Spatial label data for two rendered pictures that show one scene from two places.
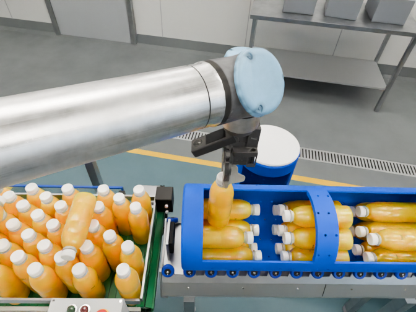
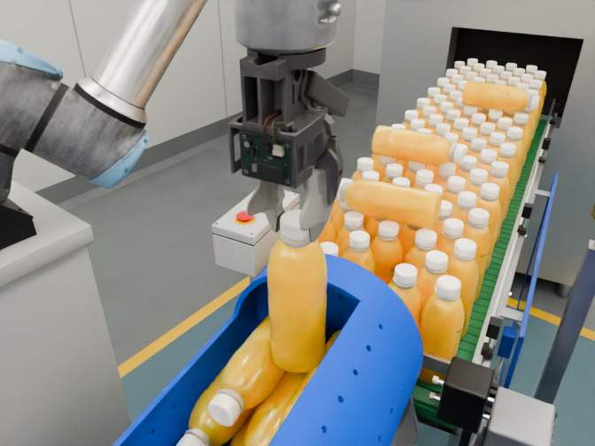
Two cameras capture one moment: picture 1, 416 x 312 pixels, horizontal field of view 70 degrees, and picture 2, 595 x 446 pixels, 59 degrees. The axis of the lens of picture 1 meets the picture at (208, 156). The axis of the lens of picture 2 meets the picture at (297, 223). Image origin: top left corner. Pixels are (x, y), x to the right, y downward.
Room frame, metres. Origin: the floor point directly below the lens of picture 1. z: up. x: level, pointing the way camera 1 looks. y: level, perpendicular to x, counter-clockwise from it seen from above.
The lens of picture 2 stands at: (0.79, -0.48, 1.66)
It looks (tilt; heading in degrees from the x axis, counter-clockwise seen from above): 32 degrees down; 120
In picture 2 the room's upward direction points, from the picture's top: straight up
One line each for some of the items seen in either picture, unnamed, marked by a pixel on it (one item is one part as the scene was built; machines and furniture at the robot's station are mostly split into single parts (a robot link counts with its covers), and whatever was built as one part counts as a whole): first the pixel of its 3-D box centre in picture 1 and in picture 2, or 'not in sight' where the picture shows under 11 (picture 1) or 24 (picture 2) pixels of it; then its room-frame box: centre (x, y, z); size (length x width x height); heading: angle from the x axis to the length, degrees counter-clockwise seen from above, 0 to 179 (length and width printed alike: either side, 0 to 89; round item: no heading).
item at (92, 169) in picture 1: (110, 218); (531, 431); (0.88, 0.52, 0.55); 0.04 x 0.04 x 1.10; 3
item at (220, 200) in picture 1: (220, 200); (297, 296); (0.54, -0.05, 1.24); 0.07 x 0.07 x 0.19
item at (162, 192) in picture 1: (164, 200); (461, 396); (0.73, 0.17, 0.95); 0.10 x 0.07 x 0.10; 3
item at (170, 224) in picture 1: (171, 239); not in sight; (0.53, 0.12, 0.99); 0.10 x 0.02 x 0.12; 3
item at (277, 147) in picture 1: (270, 144); not in sight; (1.03, -0.29, 1.03); 0.28 x 0.28 x 0.01
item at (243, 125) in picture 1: (239, 114); (289, 19); (0.54, -0.07, 1.57); 0.10 x 0.09 x 0.05; 3
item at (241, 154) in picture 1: (239, 142); (283, 111); (0.54, -0.07, 1.49); 0.09 x 0.08 x 0.12; 93
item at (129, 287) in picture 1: (128, 284); not in sight; (0.37, 0.23, 1.00); 0.07 x 0.07 x 0.19
